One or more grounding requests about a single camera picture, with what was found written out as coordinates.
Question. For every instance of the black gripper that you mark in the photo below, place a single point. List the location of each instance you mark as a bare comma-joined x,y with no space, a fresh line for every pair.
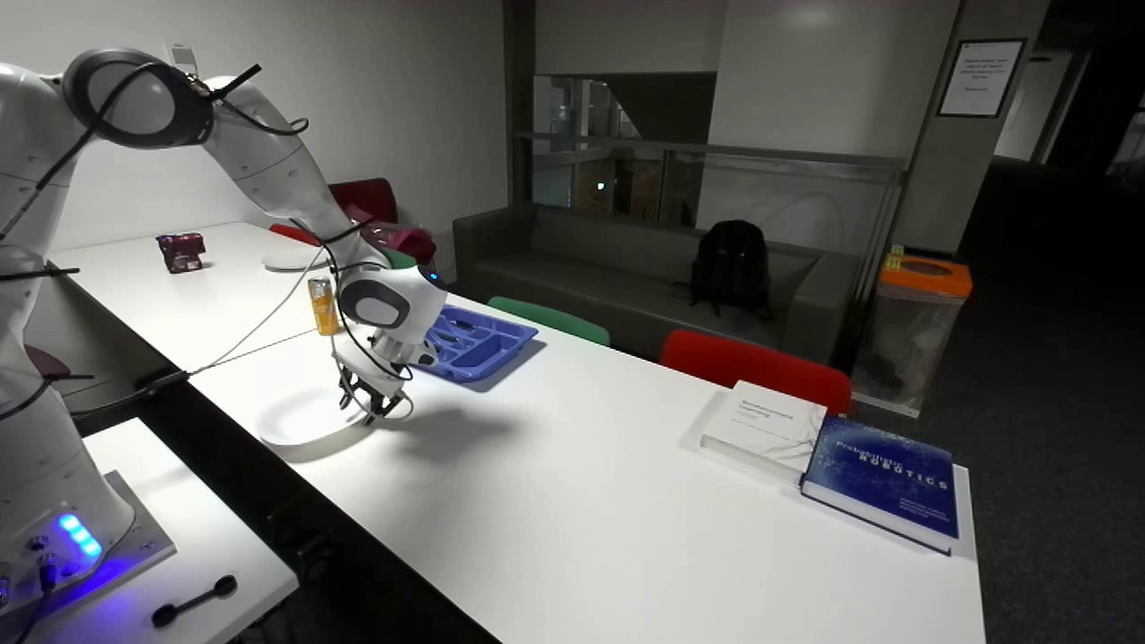
372,378

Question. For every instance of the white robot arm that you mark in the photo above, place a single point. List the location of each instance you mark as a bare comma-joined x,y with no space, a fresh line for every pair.
261,144

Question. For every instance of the blue plastic cutlery tray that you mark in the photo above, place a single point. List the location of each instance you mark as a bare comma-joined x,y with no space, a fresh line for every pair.
476,341

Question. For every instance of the orange drink can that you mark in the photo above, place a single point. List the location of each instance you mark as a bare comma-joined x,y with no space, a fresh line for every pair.
324,309

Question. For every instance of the green chair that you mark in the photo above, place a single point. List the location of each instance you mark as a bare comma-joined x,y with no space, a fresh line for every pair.
557,318
401,259

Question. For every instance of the dark red chair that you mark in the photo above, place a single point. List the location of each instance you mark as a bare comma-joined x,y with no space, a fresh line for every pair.
361,198

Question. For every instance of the small red packet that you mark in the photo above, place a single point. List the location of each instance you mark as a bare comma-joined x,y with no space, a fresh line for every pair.
179,253

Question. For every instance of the bright red chair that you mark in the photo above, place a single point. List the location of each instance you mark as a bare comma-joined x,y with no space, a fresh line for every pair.
751,364

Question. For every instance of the black backpack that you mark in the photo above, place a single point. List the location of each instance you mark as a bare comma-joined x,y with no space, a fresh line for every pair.
730,270

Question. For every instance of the white book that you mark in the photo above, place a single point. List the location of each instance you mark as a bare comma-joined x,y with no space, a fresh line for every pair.
756,425

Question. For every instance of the glass metal balustrade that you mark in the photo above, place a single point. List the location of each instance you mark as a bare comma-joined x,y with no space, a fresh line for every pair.
774,165

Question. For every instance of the blue book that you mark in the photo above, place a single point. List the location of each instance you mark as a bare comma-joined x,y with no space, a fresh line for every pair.
887,476

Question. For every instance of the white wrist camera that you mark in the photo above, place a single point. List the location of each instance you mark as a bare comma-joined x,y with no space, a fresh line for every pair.
423,353

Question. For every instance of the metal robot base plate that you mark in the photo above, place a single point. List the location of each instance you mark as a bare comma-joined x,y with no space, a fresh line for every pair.
111,559

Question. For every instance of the framed wall notice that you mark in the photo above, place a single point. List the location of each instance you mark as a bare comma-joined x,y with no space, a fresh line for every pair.
982,78

